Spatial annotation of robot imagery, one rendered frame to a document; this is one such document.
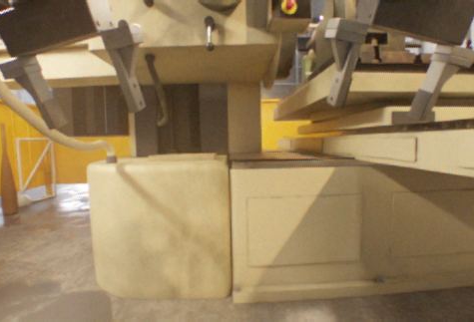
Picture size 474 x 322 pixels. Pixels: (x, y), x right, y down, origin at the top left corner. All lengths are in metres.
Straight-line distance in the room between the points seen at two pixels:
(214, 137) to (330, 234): 0.93
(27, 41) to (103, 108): 1.49
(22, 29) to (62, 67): 1.19
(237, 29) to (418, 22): 0.80
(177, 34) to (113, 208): 0.77
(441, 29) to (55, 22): 0.45
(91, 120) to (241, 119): 1.00
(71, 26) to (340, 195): 1.05
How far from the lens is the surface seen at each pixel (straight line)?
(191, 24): 1.11
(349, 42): 0.36
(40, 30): 0.39
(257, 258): 1.15
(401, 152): 0.91
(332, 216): 1.16
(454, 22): 0.41
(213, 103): 1.67
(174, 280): 1.23
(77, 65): 1.55
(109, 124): 1.85
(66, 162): 4.11
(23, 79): 0.44
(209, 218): 1.09
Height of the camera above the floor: 0.69
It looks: 4 degrees down
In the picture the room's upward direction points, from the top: 1 degrees counter-clockwise
